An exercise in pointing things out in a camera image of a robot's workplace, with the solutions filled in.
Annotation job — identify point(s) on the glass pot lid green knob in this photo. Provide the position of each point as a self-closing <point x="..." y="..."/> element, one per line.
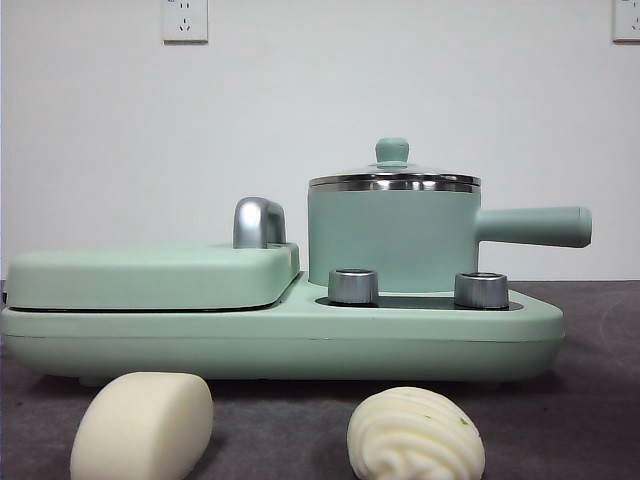
<point x="392" y="150"/>

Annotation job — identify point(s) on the pleated white steamed bun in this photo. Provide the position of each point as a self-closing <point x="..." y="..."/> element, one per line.
<point x="415" y="435"/>

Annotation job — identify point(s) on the smooth white steamed bun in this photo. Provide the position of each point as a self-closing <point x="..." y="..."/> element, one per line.
<point x="140" y="430"/>

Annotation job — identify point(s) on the silver control knob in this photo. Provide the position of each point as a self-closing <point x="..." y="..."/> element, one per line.
<point x="352" y="287"/>
<point x="481" y="290"/>

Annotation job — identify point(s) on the green breakfast machine base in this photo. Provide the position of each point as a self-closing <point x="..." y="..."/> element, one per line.
<point x="280" y="345"/>

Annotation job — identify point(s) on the black control panel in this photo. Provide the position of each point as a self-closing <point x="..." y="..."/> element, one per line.
<point x="415" y="301"/>

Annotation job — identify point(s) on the white wall socket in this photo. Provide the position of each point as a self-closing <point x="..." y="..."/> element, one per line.
<point x="185" y="22"/>
<point x="627" y="20"/>

